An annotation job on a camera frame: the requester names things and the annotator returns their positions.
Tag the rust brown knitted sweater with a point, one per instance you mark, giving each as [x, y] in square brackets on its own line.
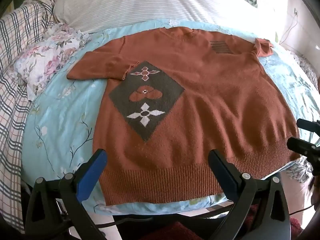
[200, 110]

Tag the white wall socket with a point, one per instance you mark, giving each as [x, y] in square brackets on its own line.
[296, 11]

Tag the floral pink pillow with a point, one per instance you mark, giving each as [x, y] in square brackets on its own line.
[47, 60]

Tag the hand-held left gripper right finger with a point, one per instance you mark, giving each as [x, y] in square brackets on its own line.
[225, 177]

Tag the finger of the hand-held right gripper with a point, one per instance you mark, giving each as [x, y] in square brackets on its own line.
[308, 124]
[301, 145]

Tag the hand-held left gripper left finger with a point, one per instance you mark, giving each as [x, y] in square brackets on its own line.
[92, 172]

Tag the white striped duvet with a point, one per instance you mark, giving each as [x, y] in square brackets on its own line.
[150, 2]

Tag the plaid blanket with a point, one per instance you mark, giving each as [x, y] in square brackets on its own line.
[17, 105]

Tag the light blue floral bed sheet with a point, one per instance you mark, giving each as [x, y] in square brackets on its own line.
[62, 130]

